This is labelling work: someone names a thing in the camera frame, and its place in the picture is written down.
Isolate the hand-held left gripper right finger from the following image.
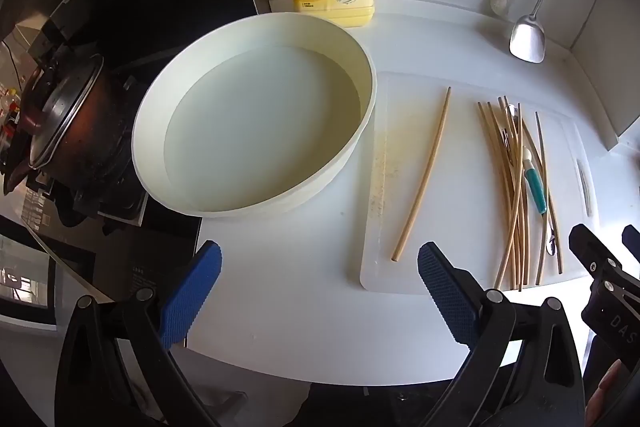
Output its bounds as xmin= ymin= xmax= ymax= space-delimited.
xmin=417 ymin=241 xmax=586 ymax=427

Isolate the plain metal spoon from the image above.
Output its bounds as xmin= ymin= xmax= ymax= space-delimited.
xmin=542 ymin=207 xmax=563 ymax=256

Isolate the teal handled metal spoon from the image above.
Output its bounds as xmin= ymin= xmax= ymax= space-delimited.
xmin=501 ymin=104 xmax=549 ymax=215

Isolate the metal pot lid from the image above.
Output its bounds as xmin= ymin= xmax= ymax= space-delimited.
xmin=27 ymin=55 xmax=106 ymax=168

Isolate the white plastic cutting board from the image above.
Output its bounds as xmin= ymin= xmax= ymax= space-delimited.
xmin=359 ymin=72 xmax=601 ymax=294

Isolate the dark brown cooking pot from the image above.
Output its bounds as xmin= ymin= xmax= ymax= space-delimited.
xmin=0 ymin=57 xmax=146 ymax=228

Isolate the pile of wooden chopsticks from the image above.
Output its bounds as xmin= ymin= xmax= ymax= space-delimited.
xmin=476 ymin=95 xmax=565 ymax=292

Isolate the person's right hand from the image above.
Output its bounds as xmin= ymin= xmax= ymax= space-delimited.
xmin=585 ymin=359 xmax=627 ymax=427

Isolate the small sauce bottle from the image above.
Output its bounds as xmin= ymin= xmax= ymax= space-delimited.
xmin=0 ymin=88 xmax=21 ymax=128

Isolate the tan wooden chopstick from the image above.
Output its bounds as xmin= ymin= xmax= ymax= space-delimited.
xmin=391 ymin=87 xmax=452 ymax=263

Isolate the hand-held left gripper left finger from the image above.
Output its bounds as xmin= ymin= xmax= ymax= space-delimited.
xmin=54 ymin=241 xmax=222 ymax=427

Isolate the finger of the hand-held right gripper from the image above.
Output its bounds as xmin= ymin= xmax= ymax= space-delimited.
xmin=569 ymin=223 xmax=626 ymax=288
xmin=621 ymin=224 xmax=640 ymax=260

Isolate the white round plastic basin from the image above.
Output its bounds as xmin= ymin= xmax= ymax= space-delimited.
xmin=131 ymin=11 xmax=378 ymax=219

